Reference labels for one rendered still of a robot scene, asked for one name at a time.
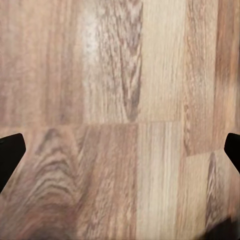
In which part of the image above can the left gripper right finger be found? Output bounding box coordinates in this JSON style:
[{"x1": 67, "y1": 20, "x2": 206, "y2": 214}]
[{"x1": 224, "y1": 133, "x2": 240, "y2": 173}]

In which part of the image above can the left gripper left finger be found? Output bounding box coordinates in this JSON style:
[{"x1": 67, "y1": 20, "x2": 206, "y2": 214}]
[{"x1": 0, "y1": 133, "x2": 26, "y2": 193}]

